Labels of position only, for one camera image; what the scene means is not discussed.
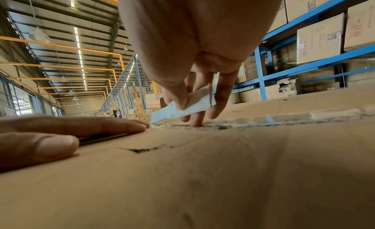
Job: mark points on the stack of small brown boxes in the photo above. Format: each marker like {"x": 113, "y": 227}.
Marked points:
{"x": 143, "y": 107}

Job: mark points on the row of printed cardboard cartons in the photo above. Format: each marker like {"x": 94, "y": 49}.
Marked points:
{"x": 320, "y": 38}

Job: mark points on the clear packing tape strip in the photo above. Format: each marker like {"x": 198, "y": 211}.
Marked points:
{"x": 293, "y": 118}

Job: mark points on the white box cutter knife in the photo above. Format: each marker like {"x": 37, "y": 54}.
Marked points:
{"x": 197, "y": 104}

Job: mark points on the blue metal shelf rack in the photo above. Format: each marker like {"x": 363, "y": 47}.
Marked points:
{"x": 310, "y": 15}

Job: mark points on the person's left hand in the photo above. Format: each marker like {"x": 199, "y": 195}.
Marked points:
{"x": 44, "y": 128}

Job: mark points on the orange steel frame beams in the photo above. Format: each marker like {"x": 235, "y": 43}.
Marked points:
{"x": 58, "y": 45}

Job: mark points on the person's right hand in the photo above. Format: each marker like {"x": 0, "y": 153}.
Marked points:
{"x": 187, "y": 26}

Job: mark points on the row of white pendant lamps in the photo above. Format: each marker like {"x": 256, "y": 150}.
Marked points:
{"x": 38, "y": 35}

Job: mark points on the large brown cardboard box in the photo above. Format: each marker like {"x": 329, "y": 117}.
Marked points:
{"x": 205, "y": 177}

